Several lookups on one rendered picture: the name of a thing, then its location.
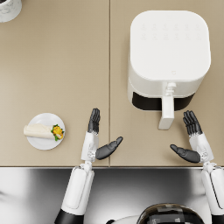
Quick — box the white air fryer drawer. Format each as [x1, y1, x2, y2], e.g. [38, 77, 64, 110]
[131, 81, 196, 130]

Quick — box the chicken roll wrap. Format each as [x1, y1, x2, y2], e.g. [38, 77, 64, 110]
[23, 122, 65, 142]

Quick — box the white air fryer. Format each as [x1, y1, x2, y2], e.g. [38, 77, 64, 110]
[127, 10, 212, 112]

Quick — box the white round plate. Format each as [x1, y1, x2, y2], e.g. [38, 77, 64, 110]
[25, 112, 67, 151]

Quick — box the dark round robot body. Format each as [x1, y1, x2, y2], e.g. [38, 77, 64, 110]
[105, 203, 206, 224]

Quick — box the white marbled pot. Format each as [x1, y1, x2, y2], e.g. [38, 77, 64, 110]
[0, 0, 23, 24]

